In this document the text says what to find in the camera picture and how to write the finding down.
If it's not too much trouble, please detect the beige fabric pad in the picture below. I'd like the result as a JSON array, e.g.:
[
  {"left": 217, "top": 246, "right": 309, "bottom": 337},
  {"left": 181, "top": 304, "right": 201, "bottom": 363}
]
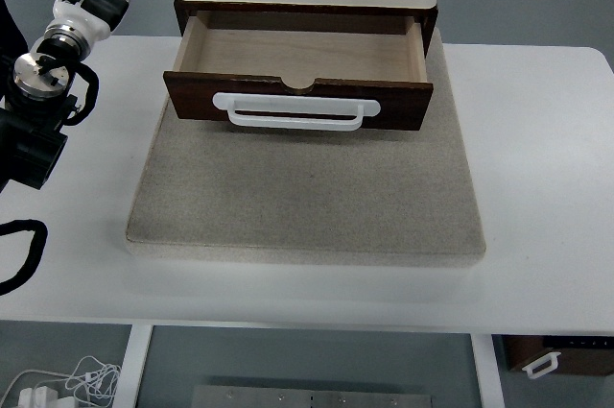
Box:
[{"left": 126, "top": 36, "right": 486, "bottom": 267}]

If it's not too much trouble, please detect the brown wooden box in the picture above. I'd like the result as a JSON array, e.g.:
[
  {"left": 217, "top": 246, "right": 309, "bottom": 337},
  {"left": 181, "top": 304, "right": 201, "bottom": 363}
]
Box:
[{"left": 502, "top": 335, "right": 613, "bottom": 376}]

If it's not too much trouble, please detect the white table leg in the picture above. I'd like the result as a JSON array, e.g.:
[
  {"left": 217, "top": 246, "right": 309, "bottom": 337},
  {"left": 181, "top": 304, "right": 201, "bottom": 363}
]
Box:
[
  {"left": 112, "top": 324, "right": 154, "bottom": 408},
  {"left": 470, "top": 334, "right": 505, "bottom": 408}
]

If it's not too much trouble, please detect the white handle on box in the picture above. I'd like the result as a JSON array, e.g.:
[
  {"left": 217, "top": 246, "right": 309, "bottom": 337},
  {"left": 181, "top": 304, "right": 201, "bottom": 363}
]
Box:
[{"left": 521, "top": 351, "right": 561, "bottom": 380}]

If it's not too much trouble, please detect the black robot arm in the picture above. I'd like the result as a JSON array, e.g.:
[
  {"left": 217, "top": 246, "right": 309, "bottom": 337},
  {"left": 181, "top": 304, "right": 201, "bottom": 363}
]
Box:
[{"left": 1, "top": 0, "right": 132, "bottom": 189}]

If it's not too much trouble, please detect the white table leg left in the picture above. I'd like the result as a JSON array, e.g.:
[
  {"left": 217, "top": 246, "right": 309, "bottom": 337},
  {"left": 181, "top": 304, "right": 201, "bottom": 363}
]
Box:
[{"left": 112, "top": 324, "right": 154, "bottom": 408}]

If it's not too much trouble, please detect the white power adapter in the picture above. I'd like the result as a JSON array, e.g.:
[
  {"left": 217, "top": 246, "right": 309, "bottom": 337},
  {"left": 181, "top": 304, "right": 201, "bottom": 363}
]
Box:
[{"left": 17, "top": 386, "right": 59, "bottom": 408}]

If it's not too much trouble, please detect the white drawer handle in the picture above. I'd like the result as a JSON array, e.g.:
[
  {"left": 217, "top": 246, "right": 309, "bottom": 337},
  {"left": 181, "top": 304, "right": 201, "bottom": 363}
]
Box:
[{"left": 212, "top": 92, "right": 381, "bottom": 132}]

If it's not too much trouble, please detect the white table leg right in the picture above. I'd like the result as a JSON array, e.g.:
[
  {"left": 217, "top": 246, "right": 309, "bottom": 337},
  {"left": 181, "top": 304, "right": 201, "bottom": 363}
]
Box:
[{"left": 470, "top": 334, "right": 505, "bottom": 408}]

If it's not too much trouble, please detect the dark wooden drawer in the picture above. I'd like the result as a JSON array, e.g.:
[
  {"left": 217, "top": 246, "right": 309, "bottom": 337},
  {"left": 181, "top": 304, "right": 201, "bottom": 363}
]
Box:
[{"left": 163, "top": 11, "right": 434, "bottom": 131}]

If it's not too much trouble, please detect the black sleeved cable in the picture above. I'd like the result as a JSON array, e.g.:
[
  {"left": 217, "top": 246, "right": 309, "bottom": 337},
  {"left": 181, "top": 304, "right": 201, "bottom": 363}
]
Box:
[{"left": 0, "top": 219, "right": 49, "bottom": 297}]

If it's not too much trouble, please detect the white cable bundle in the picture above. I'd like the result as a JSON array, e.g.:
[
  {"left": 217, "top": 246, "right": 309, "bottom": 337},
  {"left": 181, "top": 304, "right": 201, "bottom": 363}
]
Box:
[{"left": 0, "top": 355, "right": 123, "bottom": 408}]

